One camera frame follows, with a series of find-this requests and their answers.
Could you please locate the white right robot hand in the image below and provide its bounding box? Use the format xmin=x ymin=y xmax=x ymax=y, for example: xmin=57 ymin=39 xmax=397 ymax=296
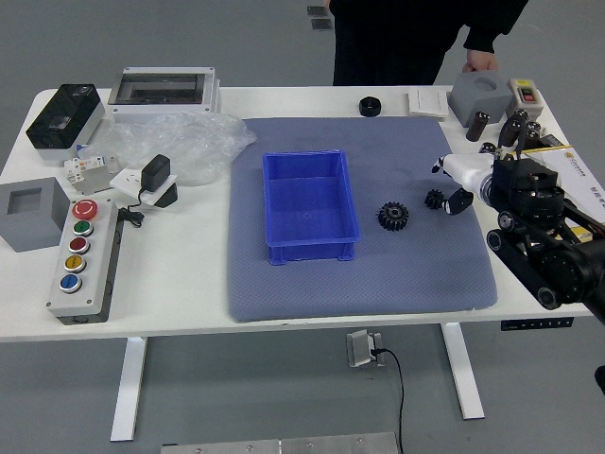
xmin=430 ymin=152 xmax=495 ymax=218

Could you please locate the small black gear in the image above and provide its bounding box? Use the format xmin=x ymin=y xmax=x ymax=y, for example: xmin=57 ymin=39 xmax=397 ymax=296
xmin=423 ymin=188 xmax=448 ymax=212

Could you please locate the big black gear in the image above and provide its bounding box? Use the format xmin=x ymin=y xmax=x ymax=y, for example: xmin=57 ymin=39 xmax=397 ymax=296
xmin=376 ymin=201 xmax=410 ymax=233

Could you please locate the black round nut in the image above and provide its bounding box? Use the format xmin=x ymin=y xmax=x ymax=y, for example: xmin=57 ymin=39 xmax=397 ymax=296
xmin=357 ymin=96 xmax=383 ymax=118

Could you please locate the yellow and white cardboard box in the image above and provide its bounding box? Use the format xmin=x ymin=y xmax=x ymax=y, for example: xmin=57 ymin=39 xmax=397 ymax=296
xmin=522 ymin=143 xmax=605 ymax=246

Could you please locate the metal floor socket box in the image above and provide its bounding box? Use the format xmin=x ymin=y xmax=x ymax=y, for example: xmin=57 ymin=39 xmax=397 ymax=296
xmin=346 ymin=329 xmax=387 ymax=369

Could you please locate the grey distribution box clear lid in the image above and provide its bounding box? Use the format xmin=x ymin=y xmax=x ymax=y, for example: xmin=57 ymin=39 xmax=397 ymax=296
xmin=107 ymin=66 xmax=222 ymax=125

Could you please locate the grey five-button control box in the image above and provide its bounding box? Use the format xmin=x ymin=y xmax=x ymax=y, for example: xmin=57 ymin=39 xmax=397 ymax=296
xmin=45 ymin=198 xmax=125 ymax=326

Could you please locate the grey block with round recess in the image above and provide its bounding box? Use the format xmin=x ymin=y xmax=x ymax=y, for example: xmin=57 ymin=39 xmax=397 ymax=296
xmin=447 ymin=70 xmax=515 ymax=128

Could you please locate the person's hand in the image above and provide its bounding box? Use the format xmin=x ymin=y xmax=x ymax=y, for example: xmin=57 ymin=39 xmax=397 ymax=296
xmin=461 ymin=49 xmax=498 ymax=75

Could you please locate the person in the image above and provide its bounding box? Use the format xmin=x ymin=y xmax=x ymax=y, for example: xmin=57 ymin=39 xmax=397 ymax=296
xmin=324 ymin=0 xmax=530 ymax=87

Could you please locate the blue plastic bin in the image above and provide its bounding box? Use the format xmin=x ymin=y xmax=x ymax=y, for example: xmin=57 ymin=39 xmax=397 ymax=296
xmin=262 ymin=148 xmax=361 ymax=267

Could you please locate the black table height control panel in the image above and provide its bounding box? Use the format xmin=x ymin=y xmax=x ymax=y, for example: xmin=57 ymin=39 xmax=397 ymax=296
xmin=500 ymin=316 xmax=576 ymax=331

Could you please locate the grey-blue foam mat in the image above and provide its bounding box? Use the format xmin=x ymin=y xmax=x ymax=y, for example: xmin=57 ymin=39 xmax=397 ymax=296
xmin=226 ymin=116 xmax=499 ymax=323

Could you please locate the white table leg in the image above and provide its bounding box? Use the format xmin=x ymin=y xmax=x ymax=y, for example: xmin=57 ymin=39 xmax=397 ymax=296
xmin=441 ymin=323 xmax=487 ymax=421
xmin=110 ymin=337 xmax=148 ymax=444

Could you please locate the clear plastic bag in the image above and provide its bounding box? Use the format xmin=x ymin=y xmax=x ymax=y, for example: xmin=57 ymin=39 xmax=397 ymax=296
xmin=78 ymin=112 xmax=257 ymax=188

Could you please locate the black power adapter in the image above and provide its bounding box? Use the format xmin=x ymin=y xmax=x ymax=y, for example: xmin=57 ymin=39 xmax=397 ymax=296
xmin=137 ymin=153 xmax=171 ymax=195

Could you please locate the grey metal plate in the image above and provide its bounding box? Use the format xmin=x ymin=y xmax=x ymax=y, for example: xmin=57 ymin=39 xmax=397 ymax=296
xmin=160 ymin=431 xmax=398 ymax=454

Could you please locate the white socket plate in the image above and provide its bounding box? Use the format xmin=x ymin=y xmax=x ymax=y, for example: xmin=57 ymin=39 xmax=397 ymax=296
xmin=109 ymin=166 xmax=180 ymax=207

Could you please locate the white circuit breaker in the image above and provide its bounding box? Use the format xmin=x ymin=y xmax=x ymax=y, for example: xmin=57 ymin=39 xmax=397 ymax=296
xmin=63 ymin=154 xmax=125 ymax=196

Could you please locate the grey block with square recess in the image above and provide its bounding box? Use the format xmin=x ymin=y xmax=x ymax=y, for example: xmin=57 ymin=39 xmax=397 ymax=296
xmin=0 ymin=177 xmax=72 ymax=254

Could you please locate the white wall switch plate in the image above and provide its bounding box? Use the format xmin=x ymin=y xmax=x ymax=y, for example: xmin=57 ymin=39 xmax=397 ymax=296
xmin=406 ymin=89 xmax=450 ymax=119

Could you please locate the grey red-green button switch box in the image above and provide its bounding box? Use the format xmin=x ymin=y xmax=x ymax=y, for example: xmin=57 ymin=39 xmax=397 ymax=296
xmin=506 ymin=78 xmax=545 ymax=119

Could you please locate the black floor cable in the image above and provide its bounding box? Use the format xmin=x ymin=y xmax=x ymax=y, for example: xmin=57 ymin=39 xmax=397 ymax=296
xmin=371 ymin=347 xmax=406 ymax=454

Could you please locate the black adapter cord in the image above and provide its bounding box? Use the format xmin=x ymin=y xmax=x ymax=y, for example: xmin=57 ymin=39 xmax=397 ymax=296
xmin=115 ymin=188 xmax=147 ymax=229

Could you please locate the black-lidded grey enclosure box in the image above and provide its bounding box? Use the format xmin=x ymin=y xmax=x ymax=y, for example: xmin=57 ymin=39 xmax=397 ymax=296
xmin=26 ymin=83 xmax=106 ymax=163

